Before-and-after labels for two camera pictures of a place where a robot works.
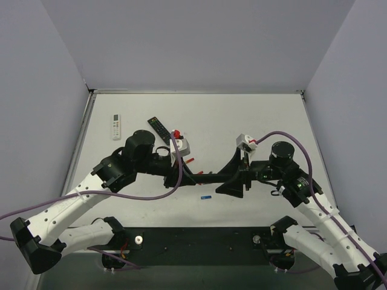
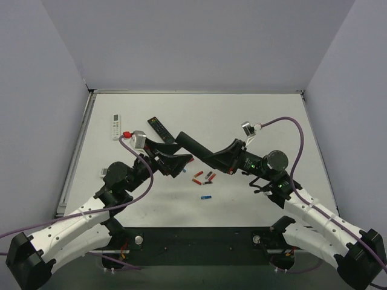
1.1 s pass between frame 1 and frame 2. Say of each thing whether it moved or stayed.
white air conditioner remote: stayed
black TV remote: stayed
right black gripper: moved
